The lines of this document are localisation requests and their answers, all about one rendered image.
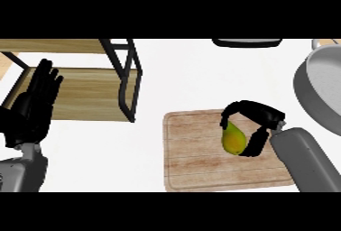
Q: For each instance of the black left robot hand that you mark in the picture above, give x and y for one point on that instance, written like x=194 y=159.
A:
x=32 y=114

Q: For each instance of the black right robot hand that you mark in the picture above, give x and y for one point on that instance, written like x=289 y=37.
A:
x=261 y=115

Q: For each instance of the yellow-green pear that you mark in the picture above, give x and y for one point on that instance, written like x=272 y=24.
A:
x=234 y=140

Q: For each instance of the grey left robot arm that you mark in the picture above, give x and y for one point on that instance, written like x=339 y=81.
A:
x=20 y=170

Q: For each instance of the wooden cutting board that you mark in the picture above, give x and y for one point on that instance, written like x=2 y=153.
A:
x=218 y=156

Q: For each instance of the grey metal pot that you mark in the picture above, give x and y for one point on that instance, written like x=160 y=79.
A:
x=323 y=87

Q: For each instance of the wooden shelf with black frame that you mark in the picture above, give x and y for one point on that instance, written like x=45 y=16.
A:
x=76 y=81

